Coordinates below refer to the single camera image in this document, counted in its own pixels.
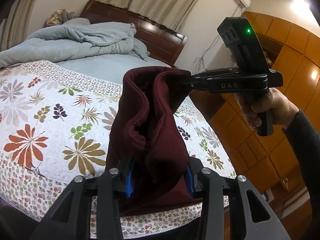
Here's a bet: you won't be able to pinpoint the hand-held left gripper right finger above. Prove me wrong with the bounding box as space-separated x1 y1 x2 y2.
185 156 293 240

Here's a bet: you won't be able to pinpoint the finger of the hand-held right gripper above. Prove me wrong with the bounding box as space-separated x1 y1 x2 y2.
179 74 218 95
190 69 242 78

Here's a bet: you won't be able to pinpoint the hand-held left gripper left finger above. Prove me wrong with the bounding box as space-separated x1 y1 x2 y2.
30 155 137 240

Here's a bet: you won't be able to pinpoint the maroon pants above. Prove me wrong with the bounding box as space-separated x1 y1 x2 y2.
106 66 204 217

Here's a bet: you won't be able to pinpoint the person's right forearm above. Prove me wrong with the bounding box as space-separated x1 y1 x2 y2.
282 109 320 240

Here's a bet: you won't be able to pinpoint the person's right hand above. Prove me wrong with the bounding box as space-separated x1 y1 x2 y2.
235 88 299 132

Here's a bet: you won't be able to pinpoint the dark wooden headboard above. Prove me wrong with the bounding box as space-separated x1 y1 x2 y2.
80 0 188 64

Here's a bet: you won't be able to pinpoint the light blue pillow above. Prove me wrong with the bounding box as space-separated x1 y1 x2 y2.
129 39 151 62

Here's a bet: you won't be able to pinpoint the light wooden wardrobe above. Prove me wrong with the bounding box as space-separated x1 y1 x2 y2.
190 11 320 198

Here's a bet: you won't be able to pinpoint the wide beige curtain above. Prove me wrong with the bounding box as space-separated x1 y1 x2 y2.
96 0 222 32

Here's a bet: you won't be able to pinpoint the light blue bed sheet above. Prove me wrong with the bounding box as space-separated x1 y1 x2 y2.
54 55 175 93

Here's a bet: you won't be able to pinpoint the floral quilted bedspread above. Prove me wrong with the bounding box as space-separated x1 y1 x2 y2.
0 60 237 239

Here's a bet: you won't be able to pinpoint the light blue duvet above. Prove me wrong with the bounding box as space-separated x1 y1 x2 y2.
0 17 150 68

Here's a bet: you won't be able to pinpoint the pile of grey clothes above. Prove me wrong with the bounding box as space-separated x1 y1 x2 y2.
44 9 75 28

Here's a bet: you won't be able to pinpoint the narrow beige curtain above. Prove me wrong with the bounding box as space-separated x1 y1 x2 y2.
0 0 45 52

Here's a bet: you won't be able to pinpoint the hanging cables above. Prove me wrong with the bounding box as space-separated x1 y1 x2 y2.
194 5 238 72

